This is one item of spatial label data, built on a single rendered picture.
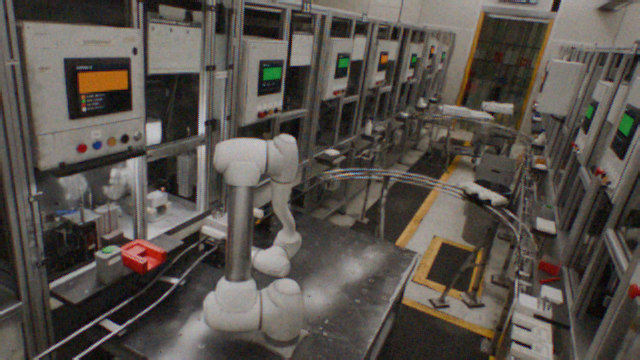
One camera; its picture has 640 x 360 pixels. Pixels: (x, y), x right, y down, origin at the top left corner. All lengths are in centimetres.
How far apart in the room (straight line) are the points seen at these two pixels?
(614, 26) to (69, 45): 914
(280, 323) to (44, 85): 116
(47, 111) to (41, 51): 18
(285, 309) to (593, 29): 874
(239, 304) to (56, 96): 95
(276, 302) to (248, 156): 58
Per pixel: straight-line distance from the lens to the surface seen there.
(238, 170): 155
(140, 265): 183
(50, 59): 158
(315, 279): 225
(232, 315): 168
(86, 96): 164
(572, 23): 970
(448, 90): 982
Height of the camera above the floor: 195
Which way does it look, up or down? 21 degrees down
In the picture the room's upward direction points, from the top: 8 degrees clockwise
